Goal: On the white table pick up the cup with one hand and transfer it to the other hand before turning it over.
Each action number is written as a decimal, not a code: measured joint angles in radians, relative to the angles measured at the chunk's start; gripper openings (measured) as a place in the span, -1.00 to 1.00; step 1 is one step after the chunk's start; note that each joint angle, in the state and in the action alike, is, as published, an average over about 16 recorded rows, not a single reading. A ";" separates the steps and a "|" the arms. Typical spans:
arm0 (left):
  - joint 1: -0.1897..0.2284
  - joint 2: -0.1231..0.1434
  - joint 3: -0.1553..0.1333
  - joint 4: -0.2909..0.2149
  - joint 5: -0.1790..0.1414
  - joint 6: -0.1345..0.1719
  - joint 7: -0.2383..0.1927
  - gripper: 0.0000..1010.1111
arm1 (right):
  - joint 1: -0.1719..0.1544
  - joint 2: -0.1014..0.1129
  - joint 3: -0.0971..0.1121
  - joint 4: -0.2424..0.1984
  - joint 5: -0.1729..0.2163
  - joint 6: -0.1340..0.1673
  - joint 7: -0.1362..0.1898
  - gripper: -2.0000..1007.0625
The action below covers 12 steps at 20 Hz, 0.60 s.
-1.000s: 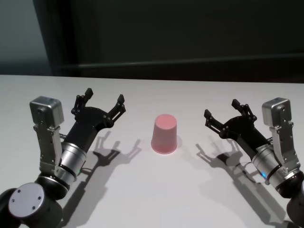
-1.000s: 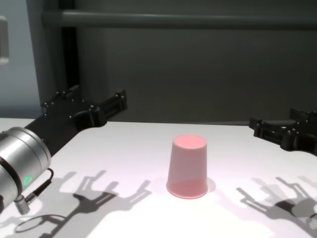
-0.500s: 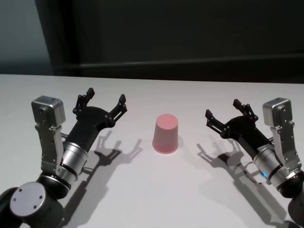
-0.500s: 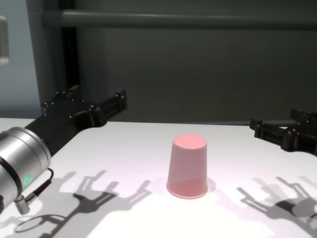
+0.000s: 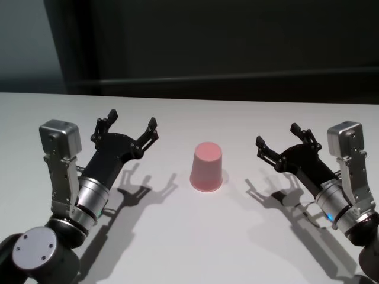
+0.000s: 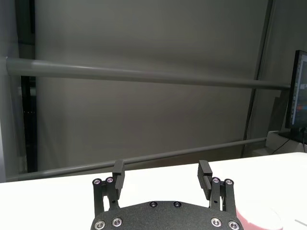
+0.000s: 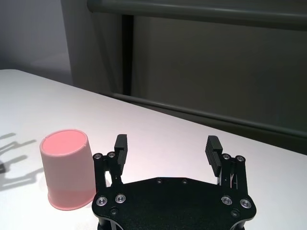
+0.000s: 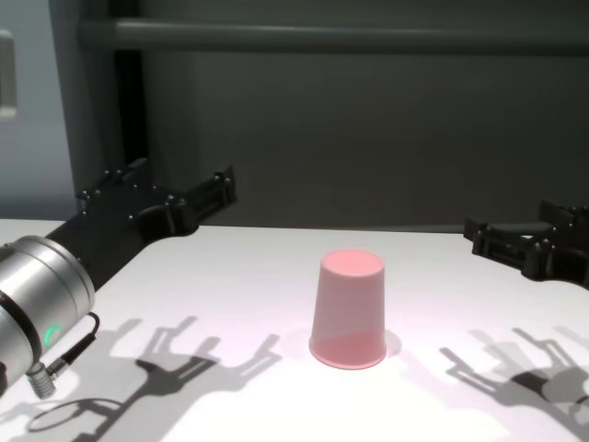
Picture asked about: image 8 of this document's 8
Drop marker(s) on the pink plastic cup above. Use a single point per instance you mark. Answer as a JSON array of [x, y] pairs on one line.
[[347, 313]]

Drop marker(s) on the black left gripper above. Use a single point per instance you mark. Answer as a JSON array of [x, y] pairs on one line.
[[115, 221]]

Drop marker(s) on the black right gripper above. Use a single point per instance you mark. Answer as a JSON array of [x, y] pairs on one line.
[[568, 262]]

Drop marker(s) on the grey horizontal metal rail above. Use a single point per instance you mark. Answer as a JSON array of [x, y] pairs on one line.
[[322, 32]]

